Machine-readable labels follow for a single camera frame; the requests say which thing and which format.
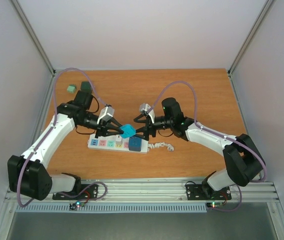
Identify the controller board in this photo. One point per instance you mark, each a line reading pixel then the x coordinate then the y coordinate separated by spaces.
pixel 76 205
pixel 215 204

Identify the white multi-socket power strip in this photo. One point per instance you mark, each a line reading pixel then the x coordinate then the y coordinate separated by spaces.
pixel 108 144

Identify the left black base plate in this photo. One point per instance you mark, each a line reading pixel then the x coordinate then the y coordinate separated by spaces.
pixel 85 191

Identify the grey slotted cable duct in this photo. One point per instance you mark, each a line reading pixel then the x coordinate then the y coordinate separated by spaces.
pixel 113 208

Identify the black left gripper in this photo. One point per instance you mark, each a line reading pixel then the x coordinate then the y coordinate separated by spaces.
pixel 102 127

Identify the light blue plug adapter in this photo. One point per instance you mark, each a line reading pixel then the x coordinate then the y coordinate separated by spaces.
pixel 128 131

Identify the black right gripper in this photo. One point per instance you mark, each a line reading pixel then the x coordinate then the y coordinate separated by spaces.
pixel 145 135

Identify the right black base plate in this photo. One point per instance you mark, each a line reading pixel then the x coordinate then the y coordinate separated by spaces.
pixel 196 192

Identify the white USB charger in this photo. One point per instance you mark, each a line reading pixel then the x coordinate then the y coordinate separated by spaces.
pixel 118 140

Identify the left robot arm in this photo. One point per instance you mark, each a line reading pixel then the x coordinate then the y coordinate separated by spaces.
pixel 28 173

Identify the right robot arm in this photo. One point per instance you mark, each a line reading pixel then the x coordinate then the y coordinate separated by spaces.
pixel 243 161

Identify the dark blue cube adapter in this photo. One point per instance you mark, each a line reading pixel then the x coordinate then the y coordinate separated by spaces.
pixel 135 144

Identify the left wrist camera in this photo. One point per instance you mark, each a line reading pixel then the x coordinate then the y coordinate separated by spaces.
pixel 105 114

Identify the right controller board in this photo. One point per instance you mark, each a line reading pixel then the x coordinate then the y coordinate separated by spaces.
pixel 215 204

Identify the left controller board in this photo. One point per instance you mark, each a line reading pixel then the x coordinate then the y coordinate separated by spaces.
pixel 76 205

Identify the dark green cube adapter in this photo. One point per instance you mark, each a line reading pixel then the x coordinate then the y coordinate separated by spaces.
pixel 86 86

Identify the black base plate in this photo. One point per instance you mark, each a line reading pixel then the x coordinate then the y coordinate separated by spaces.
pixel 85 191
pixel 196 192

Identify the light green plug adapter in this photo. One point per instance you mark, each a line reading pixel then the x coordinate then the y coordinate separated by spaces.
pixel 71 88

